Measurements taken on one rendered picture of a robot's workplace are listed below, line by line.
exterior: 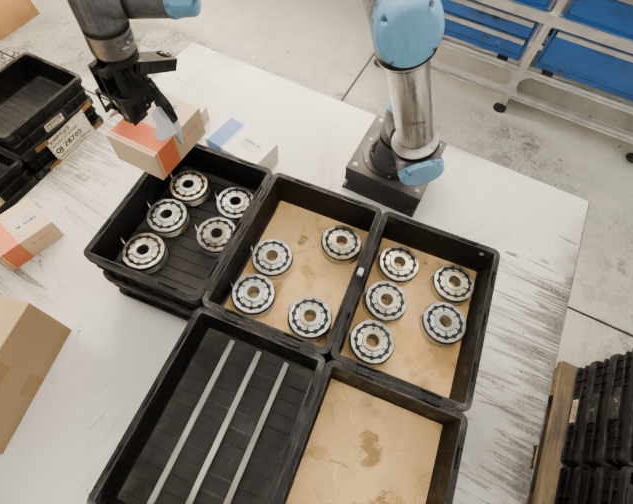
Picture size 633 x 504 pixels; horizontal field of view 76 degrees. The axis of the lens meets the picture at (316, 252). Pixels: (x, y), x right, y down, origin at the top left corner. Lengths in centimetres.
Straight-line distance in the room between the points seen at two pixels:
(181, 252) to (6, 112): 126
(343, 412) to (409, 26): 75
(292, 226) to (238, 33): 224
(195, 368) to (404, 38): 78
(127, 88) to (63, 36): 257
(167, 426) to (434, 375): 59
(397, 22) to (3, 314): 97
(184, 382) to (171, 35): 261
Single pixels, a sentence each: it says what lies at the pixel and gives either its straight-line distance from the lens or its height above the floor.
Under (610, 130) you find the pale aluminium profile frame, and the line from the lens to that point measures 299.
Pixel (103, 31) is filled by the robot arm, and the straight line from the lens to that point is 78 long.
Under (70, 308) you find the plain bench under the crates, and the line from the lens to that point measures 128.
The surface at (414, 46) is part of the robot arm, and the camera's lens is 78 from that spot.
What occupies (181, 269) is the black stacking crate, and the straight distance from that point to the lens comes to 107.
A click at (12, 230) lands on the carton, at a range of 138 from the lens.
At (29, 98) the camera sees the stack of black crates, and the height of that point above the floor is 49.
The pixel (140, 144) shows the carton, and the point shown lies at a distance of 92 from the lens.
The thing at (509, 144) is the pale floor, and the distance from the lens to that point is 277.
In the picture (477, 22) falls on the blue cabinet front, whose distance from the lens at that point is 273.
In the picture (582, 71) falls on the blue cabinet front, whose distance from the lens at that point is 280.
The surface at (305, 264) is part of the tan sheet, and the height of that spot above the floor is 83.
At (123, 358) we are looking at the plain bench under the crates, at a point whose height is 70.
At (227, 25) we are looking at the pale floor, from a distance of 327.
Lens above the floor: 177
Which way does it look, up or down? 62 degrees down
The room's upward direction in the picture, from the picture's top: 7 degrees clockwise
